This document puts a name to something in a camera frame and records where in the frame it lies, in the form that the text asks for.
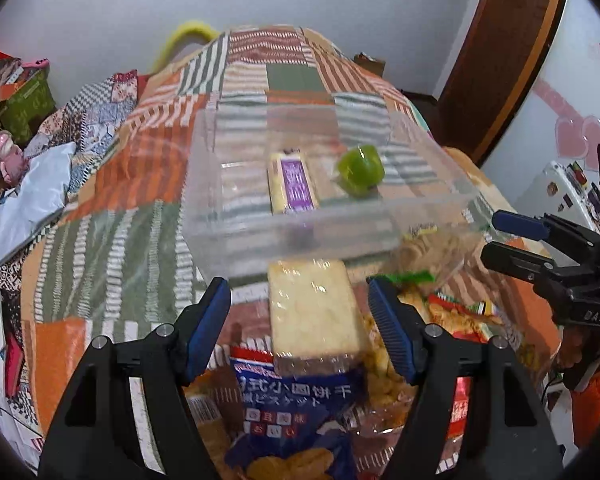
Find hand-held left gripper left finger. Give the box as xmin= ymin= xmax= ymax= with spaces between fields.
xmin=37 ymin=277 xmax=231 ymax=480

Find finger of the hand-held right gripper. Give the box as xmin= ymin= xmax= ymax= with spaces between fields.
xmin=481 ymin=240 xmax=582 ymax=287
xmin=492 ymin=210 xmax=600 ymax=264

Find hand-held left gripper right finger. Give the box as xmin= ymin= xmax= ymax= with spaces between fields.
xmin=367 ymin=276 xmax=565 ymax=480

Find clear pale cracker packet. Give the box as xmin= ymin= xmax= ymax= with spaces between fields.
xmin=267 ymin=259 xmax=372 ymax=376

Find clear plastic container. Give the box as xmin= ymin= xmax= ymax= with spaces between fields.
xmin=182 ymin=102 xmax=481 ymax=286

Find person's right forearm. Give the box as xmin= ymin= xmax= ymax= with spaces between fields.
xmin=555 ymin=325 xmax=600 ymax=456

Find white refrigerator with stickers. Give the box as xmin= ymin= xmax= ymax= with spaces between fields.
xmin=512 ymin=160 xmax=600 ymax=233

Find green snack packet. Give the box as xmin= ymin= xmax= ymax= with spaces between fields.
xmin=380 ymin=269 xmax=436 ymax=291

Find red and yellow snack packet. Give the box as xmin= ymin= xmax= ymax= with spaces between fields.
xmin=427 ymin=292 xmax=506 ymax=343

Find blue biscuit bag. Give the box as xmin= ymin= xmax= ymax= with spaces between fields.
xmin=222 ymin=345 xmax=366 ymax=480

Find patchwork blanket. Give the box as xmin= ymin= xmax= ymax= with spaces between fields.
xmin=20 ymin=25 xmax=571 ymax=480

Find dark wooden nightstand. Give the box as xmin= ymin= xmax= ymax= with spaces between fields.
xmin=402 ymin=89 xmax=441 ymax=136

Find purple and yellow snack packet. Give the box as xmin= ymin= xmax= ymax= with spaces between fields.
xmin=266 ymin=149 xmax=320 ymax=216

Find brown wooden door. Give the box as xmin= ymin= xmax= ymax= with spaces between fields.
xmin=437 ymin=0 xmax=571 ymax=166

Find pile of books and papers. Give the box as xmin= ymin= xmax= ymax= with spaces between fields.
xmin=0 ymin=290 xmax=46 ymax=461

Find cardboard box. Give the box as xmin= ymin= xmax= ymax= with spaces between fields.
xmin=352 ymin=52 xmax=388 ymax=78

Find white plastic bag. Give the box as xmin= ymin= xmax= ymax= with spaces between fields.
xmin=0 ymin=141 xmax=78 ymax=278

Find patterned quilt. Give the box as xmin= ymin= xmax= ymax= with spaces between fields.
xmin=25 ymin=70 xmax=141 ymax=206

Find pink plush toy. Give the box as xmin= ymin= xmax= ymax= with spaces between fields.
xmin=0 ymin=130 xmax=28 ymax=186

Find green gift bag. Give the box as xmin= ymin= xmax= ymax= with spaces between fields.
xmin=0 ymin=67 xmax=58 ymax=146

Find yellow curved plush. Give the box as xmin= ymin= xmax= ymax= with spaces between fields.
xmin=152 ymin=20 xmax=221 ymax=73

